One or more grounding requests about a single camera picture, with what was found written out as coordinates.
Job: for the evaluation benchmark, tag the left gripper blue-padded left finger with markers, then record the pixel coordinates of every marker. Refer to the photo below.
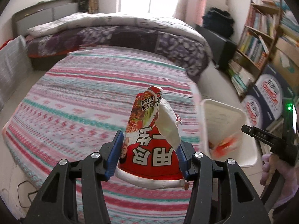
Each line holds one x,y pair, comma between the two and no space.
112,151

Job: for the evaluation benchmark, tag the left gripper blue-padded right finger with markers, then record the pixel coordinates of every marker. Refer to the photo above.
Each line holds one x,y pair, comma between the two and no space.
183,161

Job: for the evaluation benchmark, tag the red instant noodle cup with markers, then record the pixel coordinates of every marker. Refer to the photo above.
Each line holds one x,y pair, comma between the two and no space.
148,156

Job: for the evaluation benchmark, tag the white plastic trash bin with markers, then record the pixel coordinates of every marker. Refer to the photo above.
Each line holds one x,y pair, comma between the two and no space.
222,137

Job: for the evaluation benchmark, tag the right hand pink glove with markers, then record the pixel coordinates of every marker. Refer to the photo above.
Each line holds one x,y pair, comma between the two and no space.
280,180

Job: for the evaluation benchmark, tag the blue white cardboard box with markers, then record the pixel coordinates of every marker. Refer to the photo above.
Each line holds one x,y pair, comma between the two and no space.
263,102

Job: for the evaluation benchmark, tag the striped patterned bedsheet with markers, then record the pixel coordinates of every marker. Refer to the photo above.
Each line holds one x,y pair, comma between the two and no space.
81,102

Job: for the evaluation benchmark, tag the black cabinet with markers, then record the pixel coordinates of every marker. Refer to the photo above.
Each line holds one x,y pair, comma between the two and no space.
222,48

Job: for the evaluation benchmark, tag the wooden bookshelf with books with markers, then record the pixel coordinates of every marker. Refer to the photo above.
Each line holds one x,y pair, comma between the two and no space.
269,25

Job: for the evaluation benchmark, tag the purple patterned quilt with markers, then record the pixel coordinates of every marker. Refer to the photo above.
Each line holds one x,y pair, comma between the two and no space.
165,36

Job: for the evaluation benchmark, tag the grey fabric chair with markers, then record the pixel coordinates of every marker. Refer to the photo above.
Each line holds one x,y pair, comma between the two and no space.
15,67

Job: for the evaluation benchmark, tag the dark clothes pile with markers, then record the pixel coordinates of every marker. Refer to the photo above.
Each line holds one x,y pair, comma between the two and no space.
219,21

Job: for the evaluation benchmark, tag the grey bed headboard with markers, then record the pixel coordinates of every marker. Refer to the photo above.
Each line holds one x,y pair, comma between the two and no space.
41,13

